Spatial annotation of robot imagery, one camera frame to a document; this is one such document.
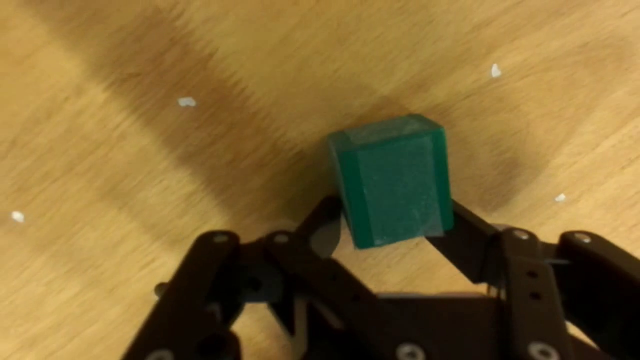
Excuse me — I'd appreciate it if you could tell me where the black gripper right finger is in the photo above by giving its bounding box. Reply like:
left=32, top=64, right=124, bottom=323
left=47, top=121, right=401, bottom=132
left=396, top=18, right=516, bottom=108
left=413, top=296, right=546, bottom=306
left=425, top=198, right=640, bottom=360

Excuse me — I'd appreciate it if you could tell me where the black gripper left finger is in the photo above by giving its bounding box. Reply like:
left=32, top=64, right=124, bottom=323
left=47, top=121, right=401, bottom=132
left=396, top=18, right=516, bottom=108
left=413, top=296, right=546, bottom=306
left=121, top=194, right=427, bottom=360

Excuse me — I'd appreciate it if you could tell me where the teal wooden block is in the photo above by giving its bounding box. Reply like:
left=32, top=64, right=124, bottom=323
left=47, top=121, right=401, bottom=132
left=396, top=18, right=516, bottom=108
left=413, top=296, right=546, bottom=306
left=326, top=112, right=455, bottom=250

